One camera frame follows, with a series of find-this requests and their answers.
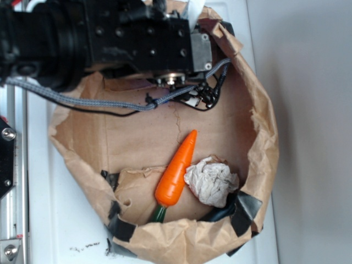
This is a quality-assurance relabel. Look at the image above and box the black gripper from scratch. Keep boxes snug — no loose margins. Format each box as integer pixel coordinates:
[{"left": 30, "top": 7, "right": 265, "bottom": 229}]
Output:
[{"left": 85, "top": 1, "right": 212, "bottom": 86}]

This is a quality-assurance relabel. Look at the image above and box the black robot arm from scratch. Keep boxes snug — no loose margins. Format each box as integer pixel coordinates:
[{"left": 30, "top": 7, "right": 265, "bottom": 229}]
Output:
[{"left": 1, "top": 1, "right": 212, "bottom": 92}]

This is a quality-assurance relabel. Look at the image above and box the brown paper bag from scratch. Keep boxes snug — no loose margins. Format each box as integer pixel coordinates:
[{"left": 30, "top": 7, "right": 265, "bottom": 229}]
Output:
[{"left": 48, "top": 6, "right": 279, "bottom": 263}]

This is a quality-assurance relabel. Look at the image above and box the orange plastic toy carrot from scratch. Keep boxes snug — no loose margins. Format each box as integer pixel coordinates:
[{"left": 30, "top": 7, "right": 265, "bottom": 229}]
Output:
[{"left": 151, "top": 130, "right": 197, "bottom": 223}]

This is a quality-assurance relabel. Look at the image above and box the crumpled white paper towel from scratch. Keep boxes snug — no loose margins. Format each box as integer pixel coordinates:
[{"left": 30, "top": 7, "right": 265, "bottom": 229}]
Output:
[{"left": 184, "top": 155, "right": 239, "bottom": 208}]

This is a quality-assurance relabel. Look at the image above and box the white plastic tray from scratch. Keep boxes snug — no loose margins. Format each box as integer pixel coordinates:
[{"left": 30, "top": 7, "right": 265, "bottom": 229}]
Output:
[{"left": 27, "top": 1, "right": 279, "bottom": 263}]

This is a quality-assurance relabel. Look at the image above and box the grey braided cable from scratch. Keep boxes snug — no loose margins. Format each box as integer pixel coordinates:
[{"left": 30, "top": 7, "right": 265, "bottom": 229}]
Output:
[{"left": 4, "top": 57, "right": 232, "bottom": 112}]

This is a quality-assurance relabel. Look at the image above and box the thin black wire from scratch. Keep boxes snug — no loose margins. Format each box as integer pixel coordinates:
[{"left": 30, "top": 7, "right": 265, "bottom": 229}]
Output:
[{"left": 46, "top": 62, "right": 229, "bottom": 117}]

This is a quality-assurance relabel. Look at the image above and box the aluminium frame rail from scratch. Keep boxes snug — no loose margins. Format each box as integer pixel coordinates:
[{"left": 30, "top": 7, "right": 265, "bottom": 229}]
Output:
[{"left": 1, "top": 85, "right": 30, "bottom": 263}]

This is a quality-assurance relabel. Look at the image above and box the black mounting bracket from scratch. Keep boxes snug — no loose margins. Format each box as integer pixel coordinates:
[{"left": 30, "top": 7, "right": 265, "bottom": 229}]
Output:
[{"left": 0, "top": 116, "right": 16, "bottom": 199}]

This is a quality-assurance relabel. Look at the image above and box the silver corner bracket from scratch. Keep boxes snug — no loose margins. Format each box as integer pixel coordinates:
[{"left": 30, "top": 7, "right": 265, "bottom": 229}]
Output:
[{"left": 1, "top": 239, "right": 24, "bottom": 264}]

